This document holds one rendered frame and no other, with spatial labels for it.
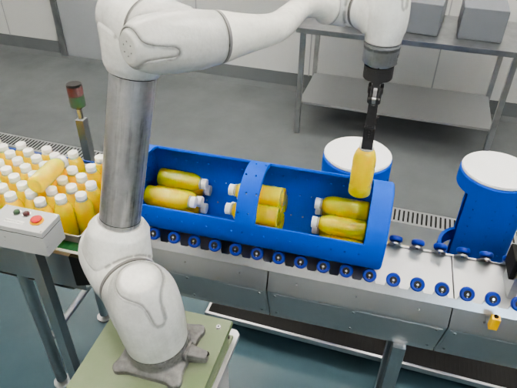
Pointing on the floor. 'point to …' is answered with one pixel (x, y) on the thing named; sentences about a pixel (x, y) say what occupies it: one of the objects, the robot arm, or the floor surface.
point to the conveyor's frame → (67, 272)
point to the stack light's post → (85, 138)
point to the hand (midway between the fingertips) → (368, 134)
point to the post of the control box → (54, 311)
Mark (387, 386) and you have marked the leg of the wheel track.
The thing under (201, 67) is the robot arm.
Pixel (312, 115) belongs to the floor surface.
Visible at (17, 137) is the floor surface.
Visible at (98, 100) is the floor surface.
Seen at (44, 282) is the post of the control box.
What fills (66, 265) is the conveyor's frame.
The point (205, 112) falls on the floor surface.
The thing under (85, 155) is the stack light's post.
